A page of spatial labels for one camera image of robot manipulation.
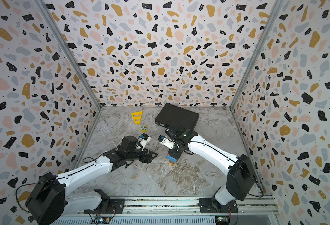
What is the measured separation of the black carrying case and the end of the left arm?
0.37m

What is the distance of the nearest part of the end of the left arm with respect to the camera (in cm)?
61

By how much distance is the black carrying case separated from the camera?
42.5 inches
